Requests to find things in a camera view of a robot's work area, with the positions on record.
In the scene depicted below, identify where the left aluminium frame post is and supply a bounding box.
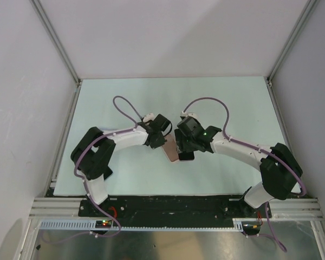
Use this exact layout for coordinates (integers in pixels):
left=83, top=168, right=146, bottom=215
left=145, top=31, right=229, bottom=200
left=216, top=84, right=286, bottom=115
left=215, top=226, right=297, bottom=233
left=29, top=0, right=81, bottom=88

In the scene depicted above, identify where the pink phone case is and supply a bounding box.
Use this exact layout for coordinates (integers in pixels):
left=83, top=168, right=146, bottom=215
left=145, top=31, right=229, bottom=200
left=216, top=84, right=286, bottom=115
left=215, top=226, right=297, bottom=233
left=162, top=134, right=179, bottom=163

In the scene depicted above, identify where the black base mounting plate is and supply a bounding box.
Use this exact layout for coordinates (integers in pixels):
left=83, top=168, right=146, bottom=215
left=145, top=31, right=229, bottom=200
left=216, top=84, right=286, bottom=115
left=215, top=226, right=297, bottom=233
left=78, top=195, right=271, bottom=228

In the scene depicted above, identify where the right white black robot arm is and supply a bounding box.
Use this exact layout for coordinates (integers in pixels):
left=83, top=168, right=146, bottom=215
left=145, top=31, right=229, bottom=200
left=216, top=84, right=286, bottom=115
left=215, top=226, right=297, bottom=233
left=174, top=116, right=303, bottom=217

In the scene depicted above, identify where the aluminium frame post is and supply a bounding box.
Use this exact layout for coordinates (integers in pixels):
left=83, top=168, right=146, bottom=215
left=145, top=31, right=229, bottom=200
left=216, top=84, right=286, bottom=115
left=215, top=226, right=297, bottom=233
left=265, top=0, right=319, bottom=87
left=29, top=0, right=81, bottom=88

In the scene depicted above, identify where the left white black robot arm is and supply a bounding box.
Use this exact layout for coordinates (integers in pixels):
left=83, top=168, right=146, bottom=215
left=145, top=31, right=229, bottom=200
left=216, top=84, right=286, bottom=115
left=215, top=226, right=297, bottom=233
left=70, top=113, right=172, bottom=216

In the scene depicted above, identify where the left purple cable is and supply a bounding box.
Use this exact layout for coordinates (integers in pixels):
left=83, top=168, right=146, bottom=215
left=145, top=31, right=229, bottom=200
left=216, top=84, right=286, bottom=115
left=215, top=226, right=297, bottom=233
left=40, top=96, right=152, bottom=244

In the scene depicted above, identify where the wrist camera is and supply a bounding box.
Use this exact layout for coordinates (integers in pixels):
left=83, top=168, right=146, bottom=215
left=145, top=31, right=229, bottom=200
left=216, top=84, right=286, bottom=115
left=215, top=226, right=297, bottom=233
left=142, top=113, right=155, bottom=122
left=180, top=111, right=198, bottom=120

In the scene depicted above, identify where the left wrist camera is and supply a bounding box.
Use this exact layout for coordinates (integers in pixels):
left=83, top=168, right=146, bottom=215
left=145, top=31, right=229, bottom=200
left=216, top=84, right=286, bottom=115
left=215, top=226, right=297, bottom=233
left=142, top=113, right=155, bottom=122

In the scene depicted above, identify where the right aluminium frame post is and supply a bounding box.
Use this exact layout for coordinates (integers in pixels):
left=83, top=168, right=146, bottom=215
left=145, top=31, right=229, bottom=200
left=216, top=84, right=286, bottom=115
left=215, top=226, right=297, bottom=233
left=265, top=0, right=319, bottom=87

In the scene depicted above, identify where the grey slotted cable duct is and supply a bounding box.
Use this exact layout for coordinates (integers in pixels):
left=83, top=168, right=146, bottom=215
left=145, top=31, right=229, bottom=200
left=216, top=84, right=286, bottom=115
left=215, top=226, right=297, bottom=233
left=40, top=219, right=249, bottom=232

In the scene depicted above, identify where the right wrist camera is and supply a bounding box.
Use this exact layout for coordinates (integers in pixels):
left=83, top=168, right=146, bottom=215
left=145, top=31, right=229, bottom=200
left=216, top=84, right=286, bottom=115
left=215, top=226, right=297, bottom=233
left=180, top=111, right=198, bottom=120

